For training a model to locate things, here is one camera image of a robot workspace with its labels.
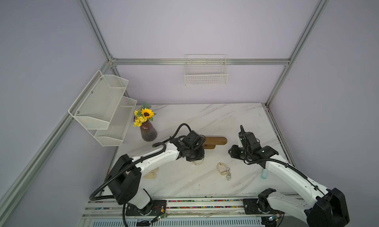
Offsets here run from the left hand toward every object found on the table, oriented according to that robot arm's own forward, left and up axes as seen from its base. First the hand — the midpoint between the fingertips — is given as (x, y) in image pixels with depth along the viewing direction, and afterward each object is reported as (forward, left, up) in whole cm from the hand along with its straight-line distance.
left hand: (203, 157), depth 81 cm
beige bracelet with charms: (-4, -13, -9) cm, 16 cm away
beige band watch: (-2, +1, -3) cm, 4 cm away
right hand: (+2, -17, 0) cm, 17 cm away
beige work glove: (-7, +29, -9) cm, 31 cm away
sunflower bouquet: (+21, +33, +14) cm, 42 cm away
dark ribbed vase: (+20, +36, -4) cm, 42 cm away
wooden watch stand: (+10, -5, -1) cm, 12 cm away
